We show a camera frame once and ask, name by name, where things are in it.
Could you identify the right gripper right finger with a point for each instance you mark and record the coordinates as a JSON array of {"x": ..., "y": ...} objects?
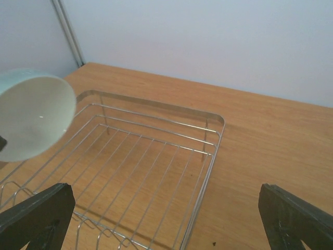
[{"x": 291, "y": 223}]

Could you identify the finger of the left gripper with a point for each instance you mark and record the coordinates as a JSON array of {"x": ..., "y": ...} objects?
[{"x": 3, "y": 143}]

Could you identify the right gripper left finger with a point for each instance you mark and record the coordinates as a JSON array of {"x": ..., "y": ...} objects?
[{"x": 39, "y": 222}]

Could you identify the white ceramic bowl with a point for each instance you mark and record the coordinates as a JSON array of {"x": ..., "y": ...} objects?
[{"x": 37, "y": 109}]

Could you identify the metal wire dish rack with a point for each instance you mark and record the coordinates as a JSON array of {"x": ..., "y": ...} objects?
[{"x": 138, "y": 170}]

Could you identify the left aluminium frame post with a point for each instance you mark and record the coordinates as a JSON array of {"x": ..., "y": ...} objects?
[{"x": 68, "y": 30}]

